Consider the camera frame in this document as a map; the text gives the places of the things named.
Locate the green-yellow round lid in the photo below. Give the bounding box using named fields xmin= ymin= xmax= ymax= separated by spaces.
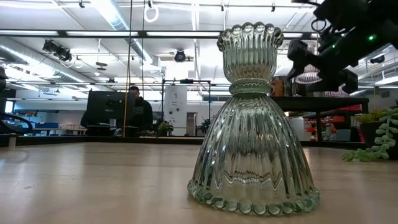
xmin=187 ymin=21 xmax=321 ymax=217

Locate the black ceiling camera cluster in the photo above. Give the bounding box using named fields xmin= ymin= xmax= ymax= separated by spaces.
xmin=42 ymin=39 xmax=74 ymax=62

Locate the person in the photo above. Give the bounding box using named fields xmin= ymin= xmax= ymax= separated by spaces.
xmin=126 ymin=85 xmax=154 ymax=138

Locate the small background plant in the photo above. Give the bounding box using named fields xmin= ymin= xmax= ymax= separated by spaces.
xmin=197 ymin=118 xmax=212 ymax=134
xmin=157 ymin=121 xmax=174 ymax=136

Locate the white cable loop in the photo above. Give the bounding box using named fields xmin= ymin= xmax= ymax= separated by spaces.
xmin=143 ymin=4 xmax=160 ymax=23

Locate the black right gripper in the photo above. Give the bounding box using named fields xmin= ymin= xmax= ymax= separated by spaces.
xmin=286 ymin=26 xmax=385 ymax=95

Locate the black computer monitor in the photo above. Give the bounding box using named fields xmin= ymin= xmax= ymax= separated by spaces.
xmin=86 ymin=90 xmax=136 ymax=125

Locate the silver tin can dark label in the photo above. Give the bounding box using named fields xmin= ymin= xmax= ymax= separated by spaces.
xmin=286 ymin=77 xmax=308 ymax=97

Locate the silver tin can orange label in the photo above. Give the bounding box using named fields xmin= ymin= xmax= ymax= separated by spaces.
xmin=269 ymin=76 xmax=289 ymax=97

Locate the potted green succulent plant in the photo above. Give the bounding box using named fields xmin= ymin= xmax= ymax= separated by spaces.
xmin=341 ymin=107 xmax=398 ymax=162

